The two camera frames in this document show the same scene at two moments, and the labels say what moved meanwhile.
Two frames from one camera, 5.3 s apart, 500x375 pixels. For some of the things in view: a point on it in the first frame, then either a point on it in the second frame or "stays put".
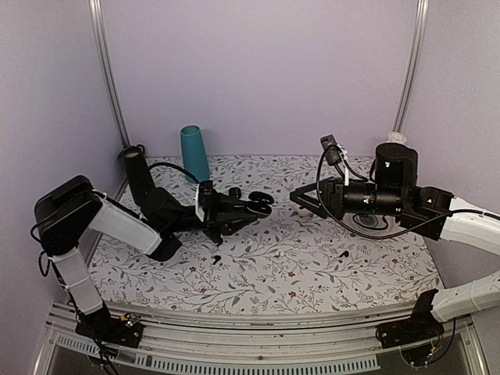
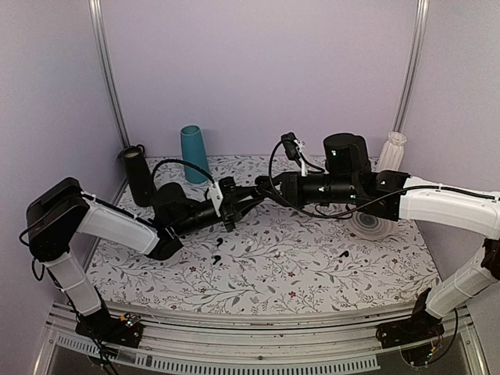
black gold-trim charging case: (261, 203) → (263, 186)
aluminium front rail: (215, 345) stays put
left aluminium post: (105, 68) stays put
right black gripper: (332, 195) → (290, 192)
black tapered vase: (140, 173) stays put
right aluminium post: (416, 62) stays put
